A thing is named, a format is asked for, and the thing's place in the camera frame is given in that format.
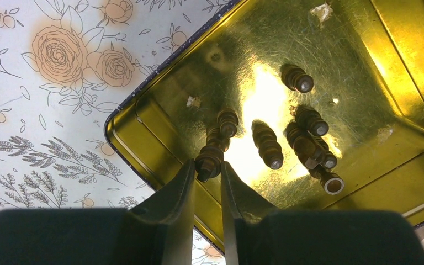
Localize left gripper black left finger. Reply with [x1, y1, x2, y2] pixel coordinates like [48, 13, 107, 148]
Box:
[0, 160, 195, 264]

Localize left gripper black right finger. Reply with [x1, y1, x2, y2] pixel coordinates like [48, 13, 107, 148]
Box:
[221, 161, 424, 264]

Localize gold tin box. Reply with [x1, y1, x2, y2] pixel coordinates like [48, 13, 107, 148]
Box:
[105, 1, 424, 251]

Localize dark chess piece in tin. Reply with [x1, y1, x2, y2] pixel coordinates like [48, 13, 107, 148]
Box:
[295, 105, 329, 136]
[217, 108, 239, 138]
[308, 165, 345, 195]
[251, 120, 284, 170]

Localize dark chess pawn in tin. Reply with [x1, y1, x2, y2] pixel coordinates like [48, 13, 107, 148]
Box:
[281, 64, 314, 93]

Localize floral tablecloth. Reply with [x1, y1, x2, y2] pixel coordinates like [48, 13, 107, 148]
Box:
[0, 1, 231, 264]

